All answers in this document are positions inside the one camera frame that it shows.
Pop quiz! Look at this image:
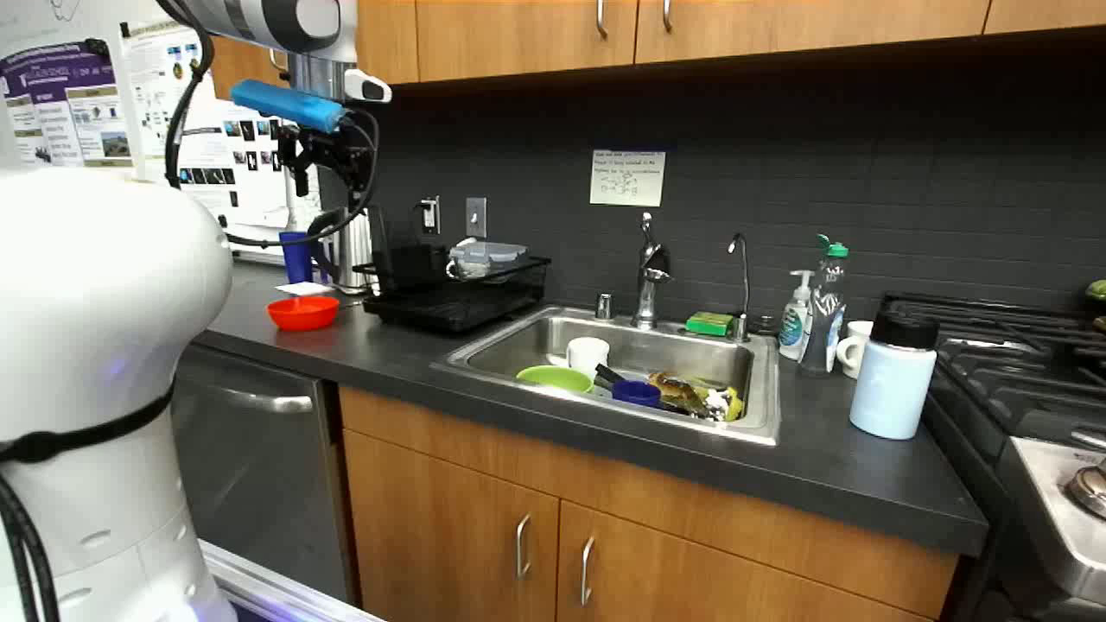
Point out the white mug on counter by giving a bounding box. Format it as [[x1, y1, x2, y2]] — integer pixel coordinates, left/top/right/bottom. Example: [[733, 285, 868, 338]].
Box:
[[838, 322, 870, 376]]

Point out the green cap dish soap bottle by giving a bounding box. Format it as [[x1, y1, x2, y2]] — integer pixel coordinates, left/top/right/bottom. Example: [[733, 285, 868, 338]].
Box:
[[805, 238, 851, 375]]

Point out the stainless steel sink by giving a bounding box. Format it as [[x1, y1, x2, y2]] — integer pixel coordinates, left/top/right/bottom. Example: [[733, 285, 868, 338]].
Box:
[[438, 308, 783, 445]]

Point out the black gas stove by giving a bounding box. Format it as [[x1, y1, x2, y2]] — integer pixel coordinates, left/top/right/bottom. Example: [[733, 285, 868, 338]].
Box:
[[876, 295, 1106, 622]]

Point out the clear soap dispenser bottle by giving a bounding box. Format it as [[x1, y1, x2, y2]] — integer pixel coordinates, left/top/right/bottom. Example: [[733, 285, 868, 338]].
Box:
[[777, 269, 813, 360]]

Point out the orange bowl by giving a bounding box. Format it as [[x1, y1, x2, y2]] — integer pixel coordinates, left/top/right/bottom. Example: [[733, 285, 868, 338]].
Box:
[[269, 299, 338, 333]]

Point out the blue dish in sink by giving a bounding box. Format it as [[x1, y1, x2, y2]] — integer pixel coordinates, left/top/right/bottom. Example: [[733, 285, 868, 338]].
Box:
[[613, 380, 660, 409]]

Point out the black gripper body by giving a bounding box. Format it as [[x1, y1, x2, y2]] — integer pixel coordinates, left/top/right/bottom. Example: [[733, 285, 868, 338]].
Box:
[[272, 124, 343, 198]]

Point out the white mug in sink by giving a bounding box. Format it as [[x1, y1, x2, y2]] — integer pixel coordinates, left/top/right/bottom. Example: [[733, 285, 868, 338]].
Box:
[[568, 334, 610, 376]]

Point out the blue plastic cup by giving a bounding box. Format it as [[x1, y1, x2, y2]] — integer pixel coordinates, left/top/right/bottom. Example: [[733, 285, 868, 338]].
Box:
[[280, 232, 314, 285]]

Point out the black drying rack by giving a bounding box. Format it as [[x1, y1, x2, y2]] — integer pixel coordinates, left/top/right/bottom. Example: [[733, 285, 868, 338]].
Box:
[[365, 244, 551, 334]]

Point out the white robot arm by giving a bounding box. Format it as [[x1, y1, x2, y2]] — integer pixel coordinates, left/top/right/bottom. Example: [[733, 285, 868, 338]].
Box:
[[158, 0, 396, 200]]

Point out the green sponge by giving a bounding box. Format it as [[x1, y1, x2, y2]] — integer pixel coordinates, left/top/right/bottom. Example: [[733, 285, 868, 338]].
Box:
[[685, 312, 738, 338]]

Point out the chrome faucet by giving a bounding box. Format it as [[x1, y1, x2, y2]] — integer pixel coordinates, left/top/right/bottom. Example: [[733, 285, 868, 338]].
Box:
[[635, 215, 670, 330]]

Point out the small chrome water tap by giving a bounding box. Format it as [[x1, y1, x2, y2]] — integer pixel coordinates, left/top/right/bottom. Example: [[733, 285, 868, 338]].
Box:
[[727, 232, 752, 342]]

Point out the green bowl in sink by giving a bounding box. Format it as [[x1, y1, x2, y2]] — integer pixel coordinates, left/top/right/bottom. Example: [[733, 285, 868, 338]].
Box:
[[514, 364, 596, 394]]

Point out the stainless steel dishwasher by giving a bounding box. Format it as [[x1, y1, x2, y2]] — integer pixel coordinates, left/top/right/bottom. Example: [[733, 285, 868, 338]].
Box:
[[169, 345, 357, 603]]

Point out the paper towel roll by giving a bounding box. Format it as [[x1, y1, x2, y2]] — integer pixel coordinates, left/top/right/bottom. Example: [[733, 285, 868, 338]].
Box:
[[851, 301, 936, 443]]

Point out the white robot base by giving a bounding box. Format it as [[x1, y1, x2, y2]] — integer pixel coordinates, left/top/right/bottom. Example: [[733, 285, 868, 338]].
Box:
[[0, 167, 238, 622]]

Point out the white paper note on wall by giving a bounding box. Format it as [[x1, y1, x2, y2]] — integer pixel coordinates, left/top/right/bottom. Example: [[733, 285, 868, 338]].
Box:
[[587, 150, 668, 206]]

